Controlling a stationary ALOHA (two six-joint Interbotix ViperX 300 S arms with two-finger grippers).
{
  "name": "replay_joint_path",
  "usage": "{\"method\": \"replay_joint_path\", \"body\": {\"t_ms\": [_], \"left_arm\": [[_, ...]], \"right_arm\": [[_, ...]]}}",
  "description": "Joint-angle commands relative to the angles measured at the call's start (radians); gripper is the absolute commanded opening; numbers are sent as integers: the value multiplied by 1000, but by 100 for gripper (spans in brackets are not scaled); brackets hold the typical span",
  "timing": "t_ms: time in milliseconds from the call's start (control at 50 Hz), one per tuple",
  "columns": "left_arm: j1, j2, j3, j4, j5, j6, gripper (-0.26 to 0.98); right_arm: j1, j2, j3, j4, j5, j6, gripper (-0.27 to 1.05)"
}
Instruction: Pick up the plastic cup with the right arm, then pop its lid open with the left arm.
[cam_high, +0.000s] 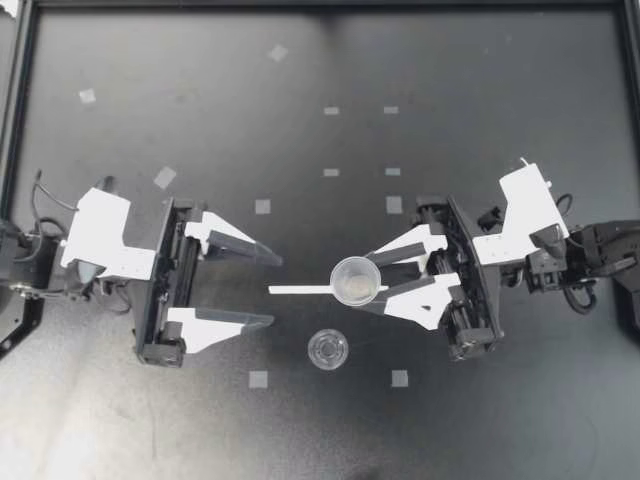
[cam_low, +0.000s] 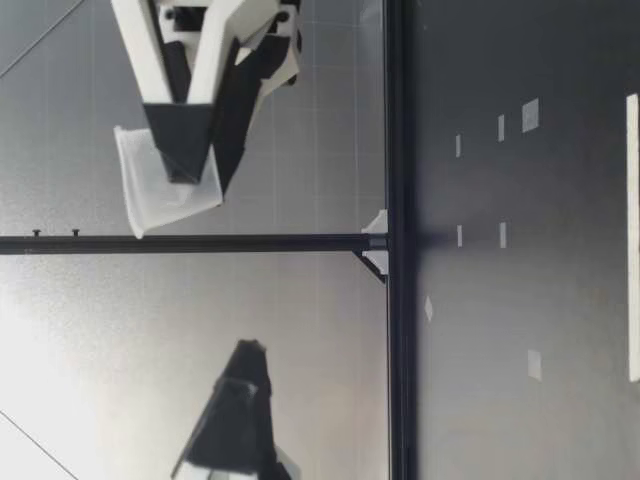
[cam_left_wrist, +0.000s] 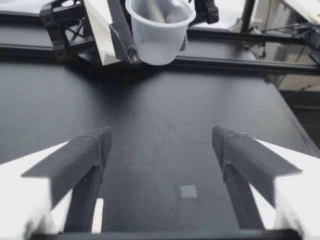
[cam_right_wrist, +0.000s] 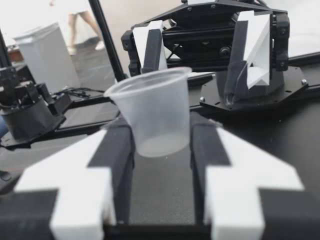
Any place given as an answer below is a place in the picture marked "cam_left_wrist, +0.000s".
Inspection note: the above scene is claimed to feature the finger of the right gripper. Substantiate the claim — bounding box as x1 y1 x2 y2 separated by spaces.
83 0 140 67
179 33 190 53

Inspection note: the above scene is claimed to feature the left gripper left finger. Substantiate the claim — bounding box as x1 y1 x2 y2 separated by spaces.
0 127 113 240

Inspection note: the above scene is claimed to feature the black cable bundle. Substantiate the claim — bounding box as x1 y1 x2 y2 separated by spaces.
261 22 320 60

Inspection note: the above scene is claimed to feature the black frame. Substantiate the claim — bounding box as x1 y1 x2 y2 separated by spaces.
0 0 320 75

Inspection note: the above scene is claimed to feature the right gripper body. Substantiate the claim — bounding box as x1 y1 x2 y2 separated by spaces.
39 0 220 64

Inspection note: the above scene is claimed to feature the small clear plastic cup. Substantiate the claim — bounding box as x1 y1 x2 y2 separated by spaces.
124 0 197 66

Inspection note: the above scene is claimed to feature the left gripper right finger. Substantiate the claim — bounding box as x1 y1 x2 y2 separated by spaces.
211 125 320 240

